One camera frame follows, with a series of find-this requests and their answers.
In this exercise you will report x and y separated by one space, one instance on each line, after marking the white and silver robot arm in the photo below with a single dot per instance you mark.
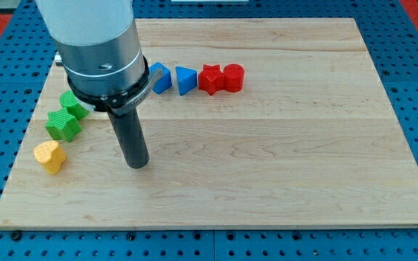
101 53

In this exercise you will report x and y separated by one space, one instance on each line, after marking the blue cube block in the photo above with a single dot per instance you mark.
165 82

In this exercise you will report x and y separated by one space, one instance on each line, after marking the light wooden board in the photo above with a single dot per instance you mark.
310 142

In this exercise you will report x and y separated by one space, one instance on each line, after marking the red star block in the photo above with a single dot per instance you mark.
211 79

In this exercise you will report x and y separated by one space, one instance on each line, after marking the blue triangle block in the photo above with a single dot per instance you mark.
187 79

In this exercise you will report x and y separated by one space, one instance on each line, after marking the red cylinder block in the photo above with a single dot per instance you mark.
234 77

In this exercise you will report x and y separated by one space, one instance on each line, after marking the black cylindrical pointer tool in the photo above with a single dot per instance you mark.
129 134

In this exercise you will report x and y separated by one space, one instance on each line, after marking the green cylinder block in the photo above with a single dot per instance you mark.
69 101

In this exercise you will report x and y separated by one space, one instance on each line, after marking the green star block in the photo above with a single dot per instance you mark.
61 125

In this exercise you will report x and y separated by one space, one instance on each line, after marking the yellow heart block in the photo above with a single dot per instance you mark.
50 155

